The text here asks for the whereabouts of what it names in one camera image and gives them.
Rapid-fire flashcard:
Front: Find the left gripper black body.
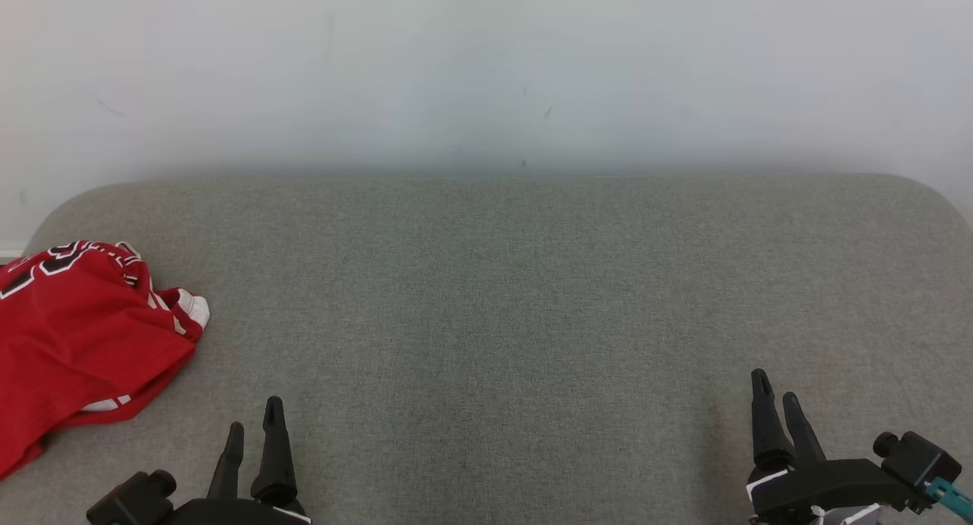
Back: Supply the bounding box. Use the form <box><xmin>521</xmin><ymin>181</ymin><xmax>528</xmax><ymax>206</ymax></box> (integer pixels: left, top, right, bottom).
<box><xmin>162</xmin><ymin>497</ymin><xmax>313</xmax><ymax>525</ymax></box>

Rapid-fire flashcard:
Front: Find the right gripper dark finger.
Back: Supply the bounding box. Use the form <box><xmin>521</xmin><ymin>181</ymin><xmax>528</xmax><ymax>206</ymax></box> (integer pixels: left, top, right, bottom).
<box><xmin>783</xmin><ymin>392</ymin><xmax>828</xmax><ymax>470</ymax></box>
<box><xmin>750</xmin><ymin>368</ymin><xmax>796</xmax><ymax>473</ymax></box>

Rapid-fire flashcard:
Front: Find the grey fabric sofa seat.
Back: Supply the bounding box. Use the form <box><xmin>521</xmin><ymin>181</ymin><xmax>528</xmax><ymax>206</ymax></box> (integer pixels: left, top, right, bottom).
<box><xmin>0</xmin><ymin>173</ymin><xmax>973</xmax><ymax>525</ymax></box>

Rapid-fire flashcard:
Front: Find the red shorts white trim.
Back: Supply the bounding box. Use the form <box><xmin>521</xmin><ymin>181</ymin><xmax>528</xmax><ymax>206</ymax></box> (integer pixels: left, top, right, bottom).
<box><xmin>0</xmin><ymin>282</ymin><xmax>211</xmax><ymax>481</ymax></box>

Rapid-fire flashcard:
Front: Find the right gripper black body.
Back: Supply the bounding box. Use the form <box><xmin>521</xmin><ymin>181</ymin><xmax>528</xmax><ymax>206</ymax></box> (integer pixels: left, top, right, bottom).
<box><xmin>746</xmin><ymin>457</ymin><xmax>933</xmax><ymax>525</ymax></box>

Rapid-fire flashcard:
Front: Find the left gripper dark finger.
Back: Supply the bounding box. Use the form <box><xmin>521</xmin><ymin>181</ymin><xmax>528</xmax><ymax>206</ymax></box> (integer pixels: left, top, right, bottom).
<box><xmin>206</xmin><ymin>422</ymin><xmax>246</xmax><ymax>503</ymax></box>
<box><xmin>250</xmin><ymin>396</ymin><xmax>300</xmax><ymax>508</ymax></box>

